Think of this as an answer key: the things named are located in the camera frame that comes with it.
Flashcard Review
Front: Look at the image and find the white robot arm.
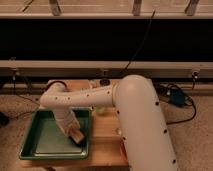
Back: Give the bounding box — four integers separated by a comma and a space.
40, 75, 179, 171

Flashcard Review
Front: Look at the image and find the dark metal cup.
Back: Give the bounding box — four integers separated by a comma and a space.
100, 79, 110, 85

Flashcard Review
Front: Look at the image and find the green apple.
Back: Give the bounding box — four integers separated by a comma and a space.
95, 107, 106, 116

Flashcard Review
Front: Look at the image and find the black cable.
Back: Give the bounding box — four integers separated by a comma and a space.
118, 9, 157, 77

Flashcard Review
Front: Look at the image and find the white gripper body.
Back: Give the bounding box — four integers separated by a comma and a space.
53, 109, 80, 134

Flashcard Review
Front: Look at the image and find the dark red bowl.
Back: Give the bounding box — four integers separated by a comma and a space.
45, 81, 67, 91

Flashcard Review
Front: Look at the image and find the black power adapter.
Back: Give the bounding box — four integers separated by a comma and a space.
169, 90, 185, 107

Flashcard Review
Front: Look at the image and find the wooden cutting board table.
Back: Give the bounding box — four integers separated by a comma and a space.
18, 78, 129, 168

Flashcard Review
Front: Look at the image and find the wooden block eraser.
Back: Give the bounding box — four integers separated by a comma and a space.
69, 130, 85, 144

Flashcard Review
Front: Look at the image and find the green plastic tray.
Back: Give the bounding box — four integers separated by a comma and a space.
19, 110, 92, 160

